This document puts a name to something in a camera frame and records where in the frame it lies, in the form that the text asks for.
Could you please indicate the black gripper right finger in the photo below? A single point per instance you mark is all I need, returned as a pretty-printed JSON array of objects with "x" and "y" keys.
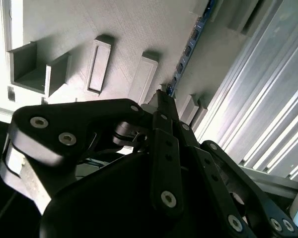
[{"x": 250, "y": 188}]

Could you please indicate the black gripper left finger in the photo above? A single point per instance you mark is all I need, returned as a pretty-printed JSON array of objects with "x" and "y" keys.
[{"x": 64, "y": 119}]

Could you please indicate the blue RAM stick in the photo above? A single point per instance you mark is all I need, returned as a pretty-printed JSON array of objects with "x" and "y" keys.
[{"x": 188, "y": 50}]

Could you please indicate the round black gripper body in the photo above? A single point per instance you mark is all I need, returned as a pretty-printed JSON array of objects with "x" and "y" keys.
[{"x": 101, "y": 205}]

